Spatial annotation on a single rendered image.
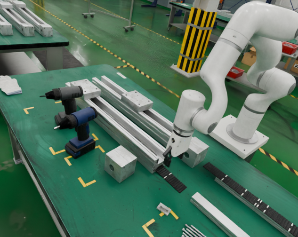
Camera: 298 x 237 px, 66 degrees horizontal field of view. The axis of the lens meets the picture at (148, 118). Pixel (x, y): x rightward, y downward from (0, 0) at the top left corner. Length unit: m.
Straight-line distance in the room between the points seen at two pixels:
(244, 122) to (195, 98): 0.63
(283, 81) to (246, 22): 0.50
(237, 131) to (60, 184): 0.98
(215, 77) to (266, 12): 0.26
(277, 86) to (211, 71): 0.52
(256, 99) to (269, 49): 0.32
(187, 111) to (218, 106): 0.11
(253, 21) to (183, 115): 0.37
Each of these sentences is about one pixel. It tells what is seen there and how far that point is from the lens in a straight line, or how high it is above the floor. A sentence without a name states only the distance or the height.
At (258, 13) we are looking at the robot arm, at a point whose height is 1.49.
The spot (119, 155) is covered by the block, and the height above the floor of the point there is 0.87.
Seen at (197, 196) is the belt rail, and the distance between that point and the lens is 1.01.
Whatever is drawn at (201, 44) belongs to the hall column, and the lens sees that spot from 4.32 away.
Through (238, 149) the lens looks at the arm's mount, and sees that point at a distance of 1.35.
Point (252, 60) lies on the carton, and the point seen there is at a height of 0.14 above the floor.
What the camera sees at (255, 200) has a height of 0.81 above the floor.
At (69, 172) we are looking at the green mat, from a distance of 1.05.
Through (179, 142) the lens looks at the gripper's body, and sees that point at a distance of 0.88.
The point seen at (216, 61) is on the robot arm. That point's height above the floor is 1.33.
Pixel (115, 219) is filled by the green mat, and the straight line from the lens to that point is 0.91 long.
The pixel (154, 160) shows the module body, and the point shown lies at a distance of 1.01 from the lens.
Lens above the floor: 1.55
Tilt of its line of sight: 33 degrees down
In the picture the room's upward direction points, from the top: 12 degrees clockwise
